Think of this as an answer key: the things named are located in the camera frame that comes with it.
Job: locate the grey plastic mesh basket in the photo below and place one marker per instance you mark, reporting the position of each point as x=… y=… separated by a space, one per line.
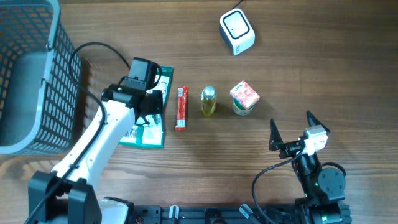
x=38 y=75

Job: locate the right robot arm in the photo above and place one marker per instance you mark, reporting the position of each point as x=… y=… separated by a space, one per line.
x=323 y=184

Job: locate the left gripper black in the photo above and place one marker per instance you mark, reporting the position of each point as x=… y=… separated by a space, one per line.
x=157 y=108

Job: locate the yellow liquid small bottle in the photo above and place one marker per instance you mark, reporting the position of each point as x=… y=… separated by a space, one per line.
x=208 y=101

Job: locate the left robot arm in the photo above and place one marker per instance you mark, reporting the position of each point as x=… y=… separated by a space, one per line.
x=68 y=193

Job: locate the red white carton cup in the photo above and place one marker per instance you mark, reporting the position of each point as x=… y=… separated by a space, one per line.
x=244 y=98

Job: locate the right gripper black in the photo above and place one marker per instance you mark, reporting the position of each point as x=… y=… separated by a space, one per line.
x=276 y=142

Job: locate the white barcode scanner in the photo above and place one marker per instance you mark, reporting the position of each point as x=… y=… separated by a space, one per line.
x=236 y=31

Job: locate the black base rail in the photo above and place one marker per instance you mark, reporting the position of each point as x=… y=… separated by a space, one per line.
x=217 y=214

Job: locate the red stick packet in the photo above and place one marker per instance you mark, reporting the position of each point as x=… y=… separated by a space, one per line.
x=182 y=107

